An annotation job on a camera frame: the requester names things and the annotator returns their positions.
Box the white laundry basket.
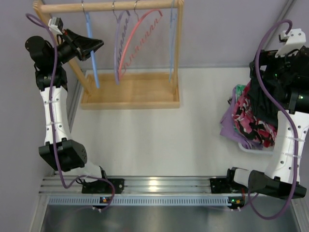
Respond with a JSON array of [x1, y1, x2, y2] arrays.
[[238, 143, 273, 156]]

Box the pink plastic hanger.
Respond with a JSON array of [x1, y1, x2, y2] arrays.
[[117, 8, 163, 80]]

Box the aluminium mounting rail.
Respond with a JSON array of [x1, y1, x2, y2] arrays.
[[38, 175, 302, 194]]

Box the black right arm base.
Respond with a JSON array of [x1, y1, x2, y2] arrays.
[[210, 178, 232, 194]]

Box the light blue wire hanger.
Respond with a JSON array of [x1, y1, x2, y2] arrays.
[[169, 0, 177, 82]]

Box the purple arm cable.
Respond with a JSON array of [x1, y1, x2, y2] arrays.
[[25, 13, 115, 213], [246, 19, 302, 219]]

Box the slotted grey cable duct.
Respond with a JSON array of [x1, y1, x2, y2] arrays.
[[48, 196, 244, 206]]

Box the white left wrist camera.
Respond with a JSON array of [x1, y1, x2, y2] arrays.
[[48, 17, 63, 35]]

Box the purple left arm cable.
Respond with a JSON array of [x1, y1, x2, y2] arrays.
[[25, 13, 115, 213]]

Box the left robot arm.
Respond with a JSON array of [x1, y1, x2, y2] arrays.
[[25, 29, 106, 182]]

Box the wooden clothes rack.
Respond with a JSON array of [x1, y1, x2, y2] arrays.
[[28, 0, 184, 110]]

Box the pink camouflage garment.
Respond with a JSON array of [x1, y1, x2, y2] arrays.
[[232, 84, 277, 148]]

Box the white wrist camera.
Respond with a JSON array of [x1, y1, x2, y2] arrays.
[[275, 29, 306, 58], [48, 17, 63, 35]]

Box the purple garment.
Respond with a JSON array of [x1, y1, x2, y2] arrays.
[[220, 87, 263, 150]]

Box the blue plastic hanger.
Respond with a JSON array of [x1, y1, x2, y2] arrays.
[[81, 0, 100, 89]]

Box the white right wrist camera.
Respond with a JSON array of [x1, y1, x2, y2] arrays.
[[275, 29, 306, 58]]

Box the black trousers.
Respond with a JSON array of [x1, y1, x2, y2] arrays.
[[248, 49, 290, 128]]

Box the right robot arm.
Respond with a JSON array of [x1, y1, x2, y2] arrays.
[[228, 46, 309, 199]]

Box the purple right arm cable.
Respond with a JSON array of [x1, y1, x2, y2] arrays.
[[246, 19, 302, 219]]

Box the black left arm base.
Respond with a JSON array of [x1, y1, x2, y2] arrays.
[[77, 178, 125, 194]]

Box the green garment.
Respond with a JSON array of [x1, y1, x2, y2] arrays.
[[235, 85, 246, 98]]

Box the purple plastic hanger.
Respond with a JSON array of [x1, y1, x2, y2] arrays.
[[112, 1, 131, 85]]

